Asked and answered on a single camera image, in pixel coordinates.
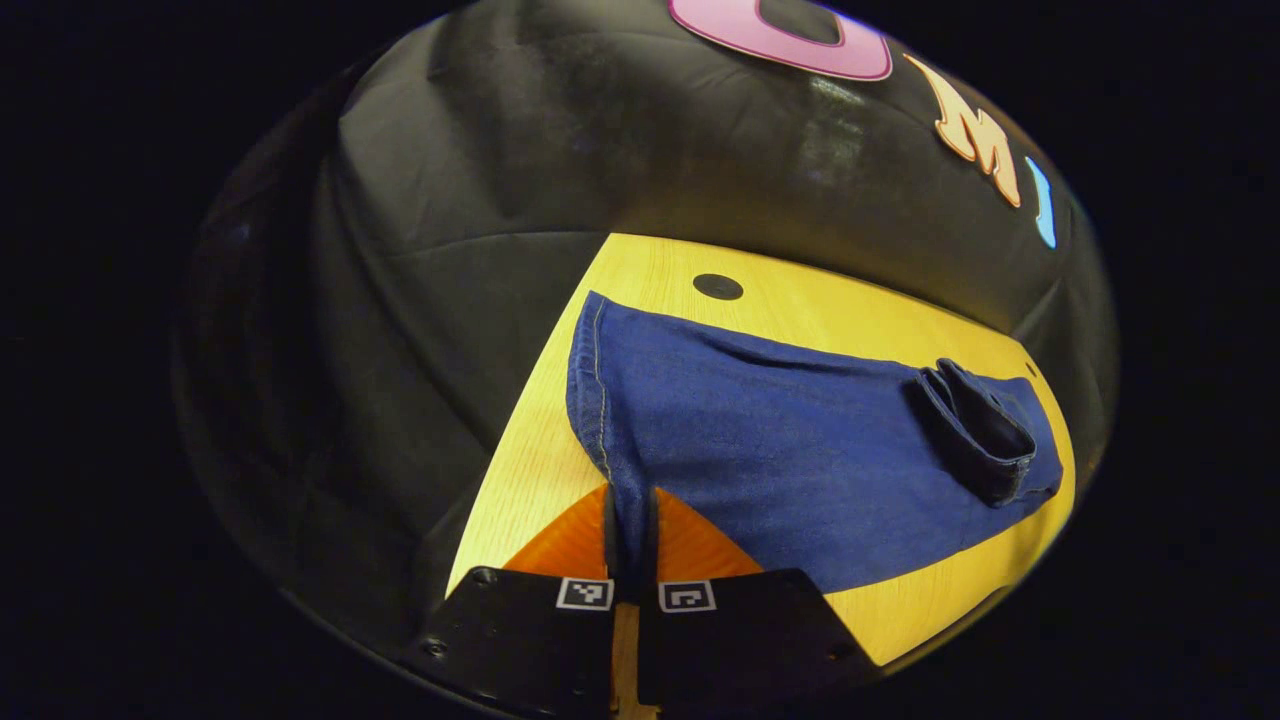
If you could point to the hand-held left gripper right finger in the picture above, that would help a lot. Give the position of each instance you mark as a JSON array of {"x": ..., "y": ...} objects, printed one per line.
[{"x": 750, "y": 640}]

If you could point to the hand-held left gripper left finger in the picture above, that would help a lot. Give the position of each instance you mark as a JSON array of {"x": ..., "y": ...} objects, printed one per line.
[{"x": 520, "y": 640}]

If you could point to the blue denim jeans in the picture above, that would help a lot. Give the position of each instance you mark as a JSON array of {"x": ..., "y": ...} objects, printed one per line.
[{"x": 780, "y": 450}]

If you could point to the black backdrop cloth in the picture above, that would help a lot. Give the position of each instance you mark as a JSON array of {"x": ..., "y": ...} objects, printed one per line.
[{"x": 450, "y": 250}]

